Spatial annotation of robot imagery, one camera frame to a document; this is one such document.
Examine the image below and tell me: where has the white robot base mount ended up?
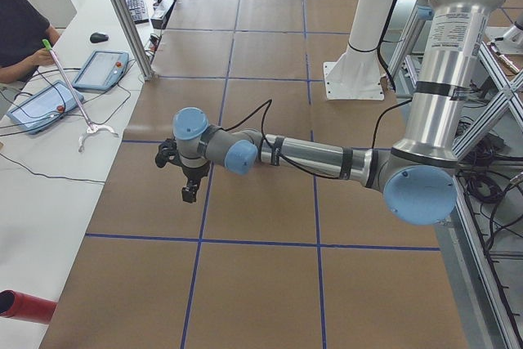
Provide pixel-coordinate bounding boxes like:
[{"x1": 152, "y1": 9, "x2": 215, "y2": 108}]
[{"x1": 323, "y1": 0, "x2": 397, "y2": 101}]

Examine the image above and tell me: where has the red cylinder tube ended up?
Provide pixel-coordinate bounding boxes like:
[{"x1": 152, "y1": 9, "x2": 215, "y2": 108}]
[{"x1": 1, "y1": 289, "x2": 57, "y2": 324}]

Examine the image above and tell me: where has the far blue teach pendant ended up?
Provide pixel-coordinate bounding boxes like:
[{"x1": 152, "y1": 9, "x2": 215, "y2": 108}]
[{"x1": 72, "y1": 51, "x2": 130, "y2": 92}]

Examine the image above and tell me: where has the reacher grabber stick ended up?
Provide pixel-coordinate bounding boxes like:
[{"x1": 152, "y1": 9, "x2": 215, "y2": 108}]
[{"x1": 42, "y1": 39, "x2": 118, "y2": 153}]

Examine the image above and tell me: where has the blue teach pendant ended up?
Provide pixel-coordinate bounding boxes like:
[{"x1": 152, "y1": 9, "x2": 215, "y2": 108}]
[
  {"x1": 7, "y1": 80, "x2": 77, "y2": 134},
  {"x1": 72, "y1": 51, "x2": 130, "y2": 92}
]

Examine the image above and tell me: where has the black computer mouse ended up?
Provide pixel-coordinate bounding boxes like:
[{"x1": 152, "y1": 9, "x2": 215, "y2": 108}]
[{"x1": 89, "y1": 32, "x2": 109, "y2": 44}]

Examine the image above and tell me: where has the seated person dark shirt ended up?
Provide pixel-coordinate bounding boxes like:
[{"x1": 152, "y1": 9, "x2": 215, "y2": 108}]
[{"x1": 1, "y1": 0, "x2": 60, "y2": 84}]

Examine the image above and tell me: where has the near blue teach pendant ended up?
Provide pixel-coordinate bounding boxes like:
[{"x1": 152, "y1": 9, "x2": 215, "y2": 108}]
[{"x1": 7, "y1": 80, "x2": 77, "y2": 134}]

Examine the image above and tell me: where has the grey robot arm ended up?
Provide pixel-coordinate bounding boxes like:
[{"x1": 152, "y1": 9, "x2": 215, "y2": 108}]
[{"x1": 168, "y1": 0, "x2": 404, "y2": 236}]

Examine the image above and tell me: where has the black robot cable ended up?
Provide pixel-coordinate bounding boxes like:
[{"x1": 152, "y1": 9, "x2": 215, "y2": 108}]
[{"x1": 222, "y1": 0, "x2": 414, "y2": 181}]

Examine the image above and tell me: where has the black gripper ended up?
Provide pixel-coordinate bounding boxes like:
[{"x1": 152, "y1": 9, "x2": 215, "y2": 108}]
[{"x1": 181, "y1": 163, "x2": 210, "y2": 203}]

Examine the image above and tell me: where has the black computer keyboard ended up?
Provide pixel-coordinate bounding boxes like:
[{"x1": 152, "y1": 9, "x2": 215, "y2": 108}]
[{"x1": 124, "y1": 0, "x2": 149, "y2": 24}]

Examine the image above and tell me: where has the aluminium frame post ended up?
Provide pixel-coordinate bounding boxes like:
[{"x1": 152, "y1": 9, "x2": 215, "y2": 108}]
[{"x1": 110, "y1": 0, "x2": 154, "y2": 81}]

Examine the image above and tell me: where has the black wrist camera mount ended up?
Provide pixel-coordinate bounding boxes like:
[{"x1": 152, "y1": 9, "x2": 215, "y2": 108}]
[{"x1": 154, "y1": 138, "x2": 181, "y2": 168}]

